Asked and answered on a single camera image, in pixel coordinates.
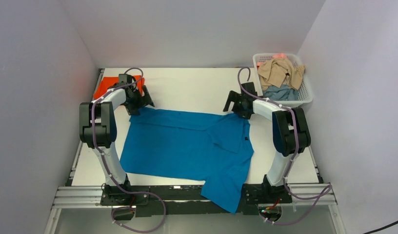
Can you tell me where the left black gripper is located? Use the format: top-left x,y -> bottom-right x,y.
124,86 -> 154,116

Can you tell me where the pink garment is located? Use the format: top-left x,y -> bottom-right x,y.
272,53 -> 288,59

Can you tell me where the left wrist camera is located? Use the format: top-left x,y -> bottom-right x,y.
118,74 -> 137,86

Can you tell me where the black cable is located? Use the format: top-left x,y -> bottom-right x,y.
362,217 -> 398,234

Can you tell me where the white plastic laundry basket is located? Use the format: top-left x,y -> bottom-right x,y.
253,53 -> 313,107

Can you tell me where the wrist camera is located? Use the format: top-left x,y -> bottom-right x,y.
118,74 -> 137,86
240,82 -> 257,96

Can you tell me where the grey blue t shirt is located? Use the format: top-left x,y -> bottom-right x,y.
263,84 -> 299,101

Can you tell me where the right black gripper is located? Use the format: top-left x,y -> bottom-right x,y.
223,91 -> 252,120

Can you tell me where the folded orange t shirt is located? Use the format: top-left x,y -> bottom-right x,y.
93,75 -> 145,99

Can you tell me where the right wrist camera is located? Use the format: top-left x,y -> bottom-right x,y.
240,82 -> 257,96

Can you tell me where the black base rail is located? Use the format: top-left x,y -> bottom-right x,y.
100,184 -> 293,217

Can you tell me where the aluminium frame rail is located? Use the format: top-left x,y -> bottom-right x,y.
44,186 -> 102,234

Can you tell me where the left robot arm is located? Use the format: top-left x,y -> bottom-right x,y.
79,83 -> 155,205

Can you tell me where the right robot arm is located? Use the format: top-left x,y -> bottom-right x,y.
223,91 -> 311,202

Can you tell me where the beige t shirt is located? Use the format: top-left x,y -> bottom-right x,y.
257,58 -> 305,91

